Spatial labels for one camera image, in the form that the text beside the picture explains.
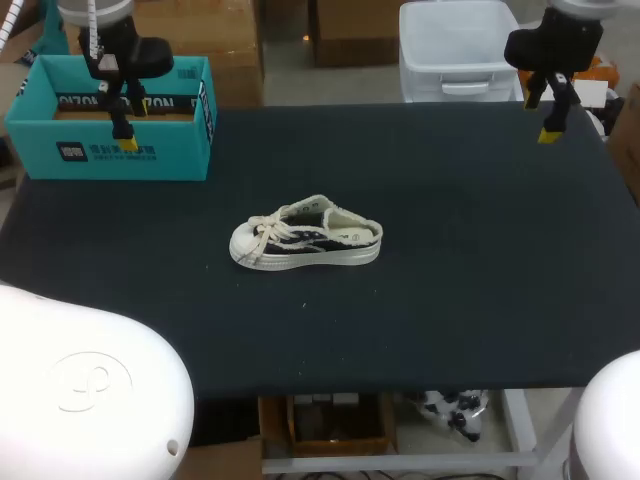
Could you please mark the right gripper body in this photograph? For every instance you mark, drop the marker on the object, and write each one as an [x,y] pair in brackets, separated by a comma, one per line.
[552,45]

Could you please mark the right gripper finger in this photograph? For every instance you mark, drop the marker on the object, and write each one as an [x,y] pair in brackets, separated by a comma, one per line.
[533,92]
[557,112]

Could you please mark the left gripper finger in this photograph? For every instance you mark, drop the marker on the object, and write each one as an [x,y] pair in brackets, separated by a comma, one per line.
[120,117]
[137,100]

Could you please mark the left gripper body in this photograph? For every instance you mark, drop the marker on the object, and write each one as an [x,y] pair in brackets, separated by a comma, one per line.
[135,52]

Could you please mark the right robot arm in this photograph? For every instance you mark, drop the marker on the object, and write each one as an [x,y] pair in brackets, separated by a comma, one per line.
[612,420]

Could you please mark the cream and black canvas shoe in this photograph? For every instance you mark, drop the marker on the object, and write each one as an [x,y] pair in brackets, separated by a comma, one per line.
[280,250]

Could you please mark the shoe insole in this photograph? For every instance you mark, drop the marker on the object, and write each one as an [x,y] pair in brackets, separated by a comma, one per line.
[350,235]

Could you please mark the black and white patterned shoe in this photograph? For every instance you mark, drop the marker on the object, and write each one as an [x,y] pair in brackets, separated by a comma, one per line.
[455,412]

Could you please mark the open cardboard box with blocks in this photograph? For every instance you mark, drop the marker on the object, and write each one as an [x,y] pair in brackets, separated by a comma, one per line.
[330,425]

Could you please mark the teal cardboard box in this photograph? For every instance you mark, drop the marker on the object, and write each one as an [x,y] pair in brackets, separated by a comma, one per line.
[120,150]

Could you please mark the large brown cardboard box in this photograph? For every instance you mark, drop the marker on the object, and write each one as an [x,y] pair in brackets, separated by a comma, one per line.
[220,30]

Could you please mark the white plastic storage bin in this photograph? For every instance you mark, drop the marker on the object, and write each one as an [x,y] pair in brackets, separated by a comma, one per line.
[450,50]

